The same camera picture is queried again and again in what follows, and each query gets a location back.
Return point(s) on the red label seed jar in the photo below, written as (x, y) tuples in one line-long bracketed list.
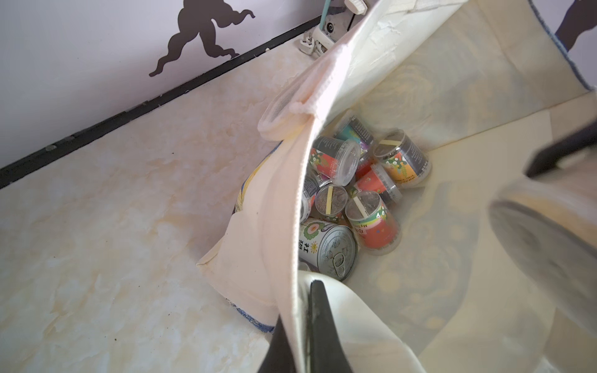
[(375, 227)]

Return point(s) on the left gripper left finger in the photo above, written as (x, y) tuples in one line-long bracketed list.
[(279, 358)]

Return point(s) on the cream canvas tote bag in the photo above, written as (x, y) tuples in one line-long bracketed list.
[(478, 86)]

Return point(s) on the clear seed jar striped lid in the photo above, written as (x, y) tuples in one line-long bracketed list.
[(548, 228)]

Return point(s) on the purple label small jar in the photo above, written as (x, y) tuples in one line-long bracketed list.
[(311, 187)]

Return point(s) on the green label seed jar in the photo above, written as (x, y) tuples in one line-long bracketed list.
[(351, 128)]

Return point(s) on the mint green toaster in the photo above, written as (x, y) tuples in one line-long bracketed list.
[(338, 17)]

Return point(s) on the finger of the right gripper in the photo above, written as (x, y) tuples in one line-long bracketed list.
[(546, 159)]

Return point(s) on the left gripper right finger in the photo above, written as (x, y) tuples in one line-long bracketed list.
[(324, 347)]

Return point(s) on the silver tin can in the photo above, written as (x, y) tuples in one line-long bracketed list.
[(328, 248)]

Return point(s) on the pink label seed jar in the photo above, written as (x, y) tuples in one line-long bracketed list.
[(330, 203)]

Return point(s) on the orange label seed jar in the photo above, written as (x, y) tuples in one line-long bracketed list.
[(402, 159)]

